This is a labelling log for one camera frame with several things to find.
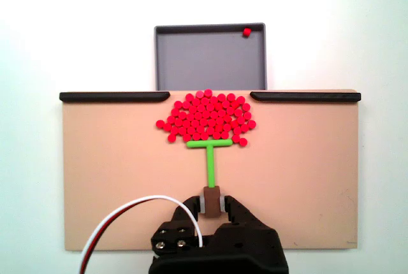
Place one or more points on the red cylindrical granule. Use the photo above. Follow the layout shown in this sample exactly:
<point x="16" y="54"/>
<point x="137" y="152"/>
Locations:
<point x="190" y="116"/>
<point x="199" y="94"/>
<point x="236" y="138"/>
<point x="195" y="136"/>
<point x="225" y="104"/>
<point x="186" y="124"/>
<point x="193" y="102"/>
<point x="177" y="105"/>
<point x="227" y="119"/>
<point x="186" y="137"/>
<point x="235" y="124"/>
<point x="246" y="107"/>
<point x="230" y="97"/>
<point x="218" y="127"/>
<point x="199" y="130"/>
<point x="198" y="115"/>
<point x="211" y="122"/>
<point x="192" y="109"/>
<point x="217" y="105"/>
<point x="235" y="105"/>
<point x="227" y="126"/>
<point x="190" y="130"/>
<point x="238" y="113"/>
<point x="206" y="114"/>
<point x="182" y="130"/>
<point x="202" y="123"/>
<point x="248" y="115"/>
<point x="174" y="112"/>
<point x="204" y="100"/>
<point x="216" y="134"/>
<point x="174" y="131"/>
<point x="185" y="104"/>
<point x="194" y="123"/>
<point x="209" y="132"/>
<point x="222" y="113"/>
<point x="240" y="99"/>
<point x="243" y="142"/>
<point x="240" y="120"/>
<point x="243" y="126"/>
<point x="246" y="32"/>
<point x="171" y="138"/>
<point x="213" y="98"/>
<point x="159" y="124"/>
<point x="182" y="115"/>
<point x="237" y="131"/>
<point x="252" y="124"/>
<point x="222" y="97"/>
<point x="219" y="121"/>
<point x="166" y="126"/>
<point x="230" y="111"/>
<point x="208" y="92"/>
<point x="189" y="97"/>
<point x="208" y="107"/>
<point x="224" y="134"/>
<point x="201" y="108"/>
<point x="171" y="120"/>
<point x="178" y="123"/>
<point x="214" y="114"/>
<point x="204" y="135"/>

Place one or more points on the green T pusher tool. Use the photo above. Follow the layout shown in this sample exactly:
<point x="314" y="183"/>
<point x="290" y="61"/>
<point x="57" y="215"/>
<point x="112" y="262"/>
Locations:
<point x="210" y="165"/>

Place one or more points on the beige board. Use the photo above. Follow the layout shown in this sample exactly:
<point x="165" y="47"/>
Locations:
<point x="111" y="175"/>

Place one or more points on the grey tray container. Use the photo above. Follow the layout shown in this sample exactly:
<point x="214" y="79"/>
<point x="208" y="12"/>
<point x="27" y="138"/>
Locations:
<point x="207" y="60"/>

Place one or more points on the black edge rail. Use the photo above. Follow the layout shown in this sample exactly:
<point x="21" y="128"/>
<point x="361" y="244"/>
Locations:
<point x="306" y="97"/>
<point x="114" y="97"/>

